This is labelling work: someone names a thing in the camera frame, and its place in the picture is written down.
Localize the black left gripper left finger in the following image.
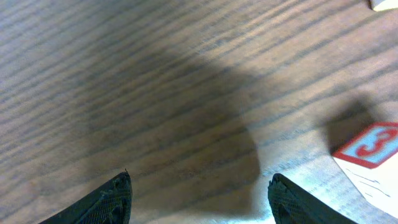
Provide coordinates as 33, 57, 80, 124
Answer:
40, 171, 132, 224

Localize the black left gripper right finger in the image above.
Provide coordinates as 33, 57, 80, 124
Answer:
267, 173, 355, 224

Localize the wooden block red letter U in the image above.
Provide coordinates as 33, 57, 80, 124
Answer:
331, 122, 397, 218

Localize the wooden block green letter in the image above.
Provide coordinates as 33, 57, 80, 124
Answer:
370, 0, 398, 12

